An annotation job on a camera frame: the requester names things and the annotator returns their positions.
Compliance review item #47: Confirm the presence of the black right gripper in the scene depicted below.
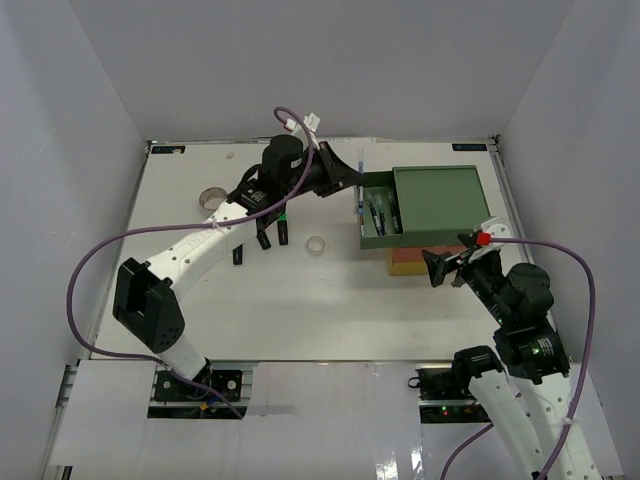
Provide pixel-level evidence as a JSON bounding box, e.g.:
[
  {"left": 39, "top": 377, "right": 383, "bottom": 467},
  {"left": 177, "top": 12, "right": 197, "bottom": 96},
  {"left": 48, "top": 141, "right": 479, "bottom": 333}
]
[{"left": 421, "top": 232, "right": 513, "bottom": 326}]

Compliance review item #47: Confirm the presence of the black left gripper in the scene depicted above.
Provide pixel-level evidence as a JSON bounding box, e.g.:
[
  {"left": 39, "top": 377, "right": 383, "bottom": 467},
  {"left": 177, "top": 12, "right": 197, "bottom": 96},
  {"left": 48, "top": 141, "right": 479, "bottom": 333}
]
[{"left": 282, "top": 141, "right": 365, "bottom": 201}]

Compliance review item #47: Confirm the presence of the blue pen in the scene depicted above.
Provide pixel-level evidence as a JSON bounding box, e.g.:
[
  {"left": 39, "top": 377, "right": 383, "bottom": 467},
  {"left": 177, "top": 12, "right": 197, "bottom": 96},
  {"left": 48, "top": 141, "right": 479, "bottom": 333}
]
[{"left": 357, "top": 149, "right": 364, "bottom": 224}]

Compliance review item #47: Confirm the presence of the green drawer tray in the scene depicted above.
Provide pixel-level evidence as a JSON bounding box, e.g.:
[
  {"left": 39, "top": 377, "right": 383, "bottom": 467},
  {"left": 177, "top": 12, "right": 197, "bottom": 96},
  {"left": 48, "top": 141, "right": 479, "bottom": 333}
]
[{"left": 355, "top": 170, "right": 471, "bottom": 250}]

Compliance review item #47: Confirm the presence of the green tip pen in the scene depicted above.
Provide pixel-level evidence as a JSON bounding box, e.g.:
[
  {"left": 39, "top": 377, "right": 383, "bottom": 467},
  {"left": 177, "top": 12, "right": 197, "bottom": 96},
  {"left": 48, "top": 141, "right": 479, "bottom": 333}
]
[{"left": 375, "top": 194, "right": 389, "bottom": 236}]

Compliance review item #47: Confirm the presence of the purple tip pen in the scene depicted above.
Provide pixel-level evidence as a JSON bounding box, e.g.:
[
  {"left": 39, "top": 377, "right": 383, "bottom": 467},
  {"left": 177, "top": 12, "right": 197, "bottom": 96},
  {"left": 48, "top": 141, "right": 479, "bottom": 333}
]
[{"left": 366, "top": 191, "right": 386, "bottom": 236}]

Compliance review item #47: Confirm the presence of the black ballpoint pen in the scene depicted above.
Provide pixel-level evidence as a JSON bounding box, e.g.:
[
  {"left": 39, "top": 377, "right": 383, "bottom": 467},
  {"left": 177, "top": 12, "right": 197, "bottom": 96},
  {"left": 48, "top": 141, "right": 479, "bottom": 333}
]
[{"left": 388, "top": 190, "right": 402, "bottom": 234}]

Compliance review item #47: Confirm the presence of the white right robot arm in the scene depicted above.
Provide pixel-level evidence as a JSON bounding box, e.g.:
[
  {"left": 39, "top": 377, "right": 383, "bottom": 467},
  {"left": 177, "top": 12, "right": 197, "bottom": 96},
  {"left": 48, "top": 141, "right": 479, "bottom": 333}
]
[{"left": 422, "top": 225, "right": 601, "bottom": 479}]

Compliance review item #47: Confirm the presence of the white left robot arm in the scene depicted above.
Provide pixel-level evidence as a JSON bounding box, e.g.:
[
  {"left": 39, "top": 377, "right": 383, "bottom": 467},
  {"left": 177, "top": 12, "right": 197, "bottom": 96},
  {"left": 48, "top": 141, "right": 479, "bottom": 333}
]
[{"left": 113, "top": 134, "right": 364, "bottom": 399}]

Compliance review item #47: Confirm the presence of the green drawer box shell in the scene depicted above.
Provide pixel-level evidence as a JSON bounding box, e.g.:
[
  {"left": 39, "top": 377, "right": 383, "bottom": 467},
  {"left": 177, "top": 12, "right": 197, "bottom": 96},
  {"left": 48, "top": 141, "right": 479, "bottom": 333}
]
[{"left": 393, "top": 165, "right": 490, "bottom": 244}]

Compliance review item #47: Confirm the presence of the yellow drawer box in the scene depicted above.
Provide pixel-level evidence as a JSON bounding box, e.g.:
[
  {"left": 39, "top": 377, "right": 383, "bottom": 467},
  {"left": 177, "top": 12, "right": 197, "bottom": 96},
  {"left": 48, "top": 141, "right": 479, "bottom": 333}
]
[{"left": 388, "top": 248, "right": 427, "bottom": 276}]

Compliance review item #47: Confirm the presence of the small clear tape roll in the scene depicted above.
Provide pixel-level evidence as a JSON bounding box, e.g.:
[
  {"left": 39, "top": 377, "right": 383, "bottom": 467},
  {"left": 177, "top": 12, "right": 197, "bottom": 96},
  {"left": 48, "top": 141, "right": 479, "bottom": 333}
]
[{"left": 305, "top": 236, "right": 326, "bottom": 256}]

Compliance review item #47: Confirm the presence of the green cap black marker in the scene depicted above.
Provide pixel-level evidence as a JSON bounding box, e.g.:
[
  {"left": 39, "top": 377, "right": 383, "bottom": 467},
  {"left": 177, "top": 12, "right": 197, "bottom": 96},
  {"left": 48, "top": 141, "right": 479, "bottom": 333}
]
[{"left": 277, "top": 214, "right": 289, "bottom": 246}]

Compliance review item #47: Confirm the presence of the orange cap black marker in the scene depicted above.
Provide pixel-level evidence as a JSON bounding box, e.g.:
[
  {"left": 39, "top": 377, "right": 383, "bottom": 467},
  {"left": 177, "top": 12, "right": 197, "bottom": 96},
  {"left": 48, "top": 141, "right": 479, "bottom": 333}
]
[{"left": 256, "top": 230, "right": 271, "bottom": 250}]

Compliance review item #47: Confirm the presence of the black label right corner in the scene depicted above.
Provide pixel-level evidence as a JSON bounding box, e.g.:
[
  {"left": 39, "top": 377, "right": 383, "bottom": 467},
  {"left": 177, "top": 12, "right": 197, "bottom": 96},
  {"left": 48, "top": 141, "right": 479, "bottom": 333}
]
[{"left": 452, "top": 143, "right": 488, "bottom": 152}]

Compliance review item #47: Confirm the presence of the black label corner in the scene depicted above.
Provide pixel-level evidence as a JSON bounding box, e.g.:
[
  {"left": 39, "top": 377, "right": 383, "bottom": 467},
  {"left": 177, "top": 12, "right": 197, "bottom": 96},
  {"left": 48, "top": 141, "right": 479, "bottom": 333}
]
[
  {"left": 150, "top": 145, "right": 186, "bottom": 155},
  {"left": 452, "top": 143, "right": 488, "bottom": 152}
]

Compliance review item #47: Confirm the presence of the large clear tape roll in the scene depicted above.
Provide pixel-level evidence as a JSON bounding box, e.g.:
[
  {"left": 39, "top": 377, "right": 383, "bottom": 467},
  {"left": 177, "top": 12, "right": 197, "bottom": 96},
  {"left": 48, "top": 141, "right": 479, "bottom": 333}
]
[{"left": 198, "top": 186, "right": 227, "bottom": 211}]

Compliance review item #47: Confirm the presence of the black label left corner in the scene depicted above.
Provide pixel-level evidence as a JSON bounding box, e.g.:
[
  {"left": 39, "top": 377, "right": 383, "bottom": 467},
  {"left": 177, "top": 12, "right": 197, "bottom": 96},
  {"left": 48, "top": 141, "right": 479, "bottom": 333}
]
[{"left": 150, "top": 145, "right": 186, "bottom": 155}]

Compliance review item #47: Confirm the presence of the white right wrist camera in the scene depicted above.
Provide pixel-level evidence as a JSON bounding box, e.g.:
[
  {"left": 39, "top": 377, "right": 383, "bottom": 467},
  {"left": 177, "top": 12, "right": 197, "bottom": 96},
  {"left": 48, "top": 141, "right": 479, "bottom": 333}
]
[{"left": 469, "top": 217, "right": 512, "bottom": 262}]

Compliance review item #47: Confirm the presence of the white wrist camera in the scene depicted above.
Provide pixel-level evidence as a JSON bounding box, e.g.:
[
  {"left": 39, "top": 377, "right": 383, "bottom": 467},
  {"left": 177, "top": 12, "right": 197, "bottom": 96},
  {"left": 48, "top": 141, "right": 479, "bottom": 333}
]
[
  {"left": 284, "top": 113, "right": 321, "bottom": 148},
  {"left": 469, "top": 217, "right": 512, "bottom": 262}
]

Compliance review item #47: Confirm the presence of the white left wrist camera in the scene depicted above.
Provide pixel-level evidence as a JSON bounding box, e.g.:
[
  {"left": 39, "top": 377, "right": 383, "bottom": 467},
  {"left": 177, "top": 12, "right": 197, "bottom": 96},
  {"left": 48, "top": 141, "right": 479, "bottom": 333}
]
[{"left": 284, "top": 113, "right": 321, "bottom": 148}]

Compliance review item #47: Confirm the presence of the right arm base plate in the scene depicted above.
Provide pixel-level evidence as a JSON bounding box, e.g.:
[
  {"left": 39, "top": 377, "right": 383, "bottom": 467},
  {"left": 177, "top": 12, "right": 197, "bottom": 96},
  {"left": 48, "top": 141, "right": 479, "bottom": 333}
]
[{"left": 407, "top": 368, "right": 477, "bottom": 404}]

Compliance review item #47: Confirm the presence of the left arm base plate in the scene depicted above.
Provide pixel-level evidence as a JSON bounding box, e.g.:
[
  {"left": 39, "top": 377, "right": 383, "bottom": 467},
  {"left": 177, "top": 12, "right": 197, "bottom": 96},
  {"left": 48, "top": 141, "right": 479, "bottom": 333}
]
[{"left": 152, "top": 370, "right": 243, "bottom": 402}]

